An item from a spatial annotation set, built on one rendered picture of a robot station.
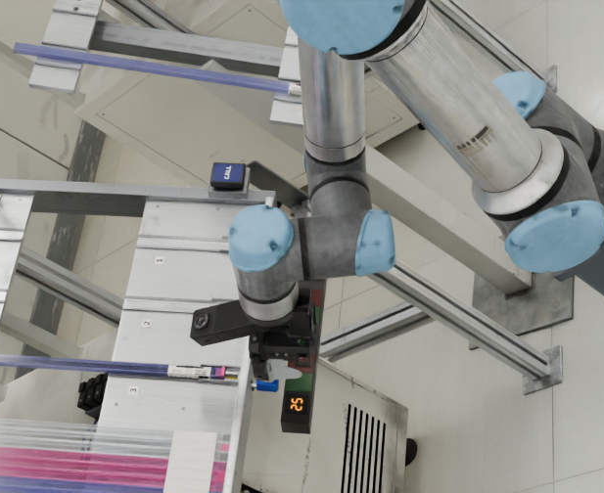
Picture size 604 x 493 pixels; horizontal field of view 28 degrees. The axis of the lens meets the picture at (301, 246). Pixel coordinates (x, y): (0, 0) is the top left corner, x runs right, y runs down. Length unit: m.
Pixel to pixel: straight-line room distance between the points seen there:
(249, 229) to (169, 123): 1.61
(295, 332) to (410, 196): 0.73
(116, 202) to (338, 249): 0.61
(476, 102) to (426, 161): 1.63
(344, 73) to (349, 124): 0.08
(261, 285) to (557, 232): 0.35
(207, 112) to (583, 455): 1.26
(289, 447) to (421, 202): 0.51
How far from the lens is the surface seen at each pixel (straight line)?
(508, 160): 1.34
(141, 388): 1.75
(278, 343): 1.58
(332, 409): 2.30
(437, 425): 2.49
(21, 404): 2.53
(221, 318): 1.59
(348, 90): 1.42
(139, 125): 3.03
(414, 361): 2.62
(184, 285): 1.83
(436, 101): 1.27
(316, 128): 1.46
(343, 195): 1.47
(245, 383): 1.70
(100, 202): 1.96
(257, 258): 1.40
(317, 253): 1.42
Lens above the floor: 1.66
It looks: 32 degrees down
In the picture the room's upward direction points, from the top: 58 degrees counter-clockwise
